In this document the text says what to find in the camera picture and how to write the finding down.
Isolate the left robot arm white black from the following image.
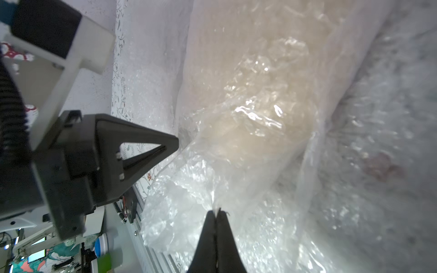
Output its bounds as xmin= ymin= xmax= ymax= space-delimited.
xmin=1 ymin=1 xmax=179 ymax=240

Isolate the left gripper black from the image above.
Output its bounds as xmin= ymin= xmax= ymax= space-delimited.
xmin=1 ymin=110 xmax=179 ymax=240

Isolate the aluminium front rail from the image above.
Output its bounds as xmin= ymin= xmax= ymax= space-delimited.
xmin=125 ymin=186 xmax=185 ymax=273

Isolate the yellow plate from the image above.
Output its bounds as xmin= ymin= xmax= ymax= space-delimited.
xmin=146 ymin=1 xmax=394 ymax=273

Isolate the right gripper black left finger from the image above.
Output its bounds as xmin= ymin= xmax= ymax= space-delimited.
xmin=187 ymin=210 xmax=217 ymax=273

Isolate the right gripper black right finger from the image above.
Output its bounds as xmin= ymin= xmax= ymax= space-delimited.
xmin=216 ymin=210 xmax=247 ymax=273

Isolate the clear bubble wrap sheet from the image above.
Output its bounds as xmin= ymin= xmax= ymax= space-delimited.
xmin=112 ymin=1 xmax=437 ymax=273

